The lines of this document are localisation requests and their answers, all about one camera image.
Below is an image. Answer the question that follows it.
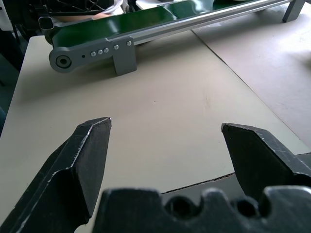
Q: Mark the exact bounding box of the flat brown cardboard sheet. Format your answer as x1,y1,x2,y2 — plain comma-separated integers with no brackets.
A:
0,29,310,195

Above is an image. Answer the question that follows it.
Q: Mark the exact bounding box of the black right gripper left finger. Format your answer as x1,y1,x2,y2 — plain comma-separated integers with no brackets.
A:
0,116,112,233

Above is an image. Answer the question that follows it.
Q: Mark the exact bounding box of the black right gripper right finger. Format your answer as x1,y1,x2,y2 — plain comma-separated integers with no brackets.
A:
220,123,311,196

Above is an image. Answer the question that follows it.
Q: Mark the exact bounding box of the black plastic crate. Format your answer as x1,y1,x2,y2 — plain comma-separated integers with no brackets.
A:
23,0,117,17

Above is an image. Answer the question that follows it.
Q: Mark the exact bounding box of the green belt grey conveyor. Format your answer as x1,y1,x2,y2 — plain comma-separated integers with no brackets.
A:
38,0,307,77

